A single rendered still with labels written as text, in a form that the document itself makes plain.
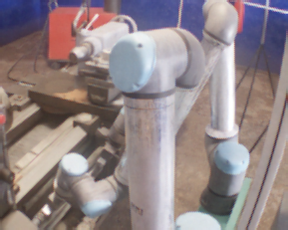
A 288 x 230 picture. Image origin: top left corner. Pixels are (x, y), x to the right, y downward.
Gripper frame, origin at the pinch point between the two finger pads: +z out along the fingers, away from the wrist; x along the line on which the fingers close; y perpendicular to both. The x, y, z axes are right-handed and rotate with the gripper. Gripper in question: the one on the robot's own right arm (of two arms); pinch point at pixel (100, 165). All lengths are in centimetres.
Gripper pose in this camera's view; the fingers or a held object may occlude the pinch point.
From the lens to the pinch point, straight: 173.1
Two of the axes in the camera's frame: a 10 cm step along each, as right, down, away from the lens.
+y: 8.4, 5.4, -0.5
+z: -4.8, 7.8, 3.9
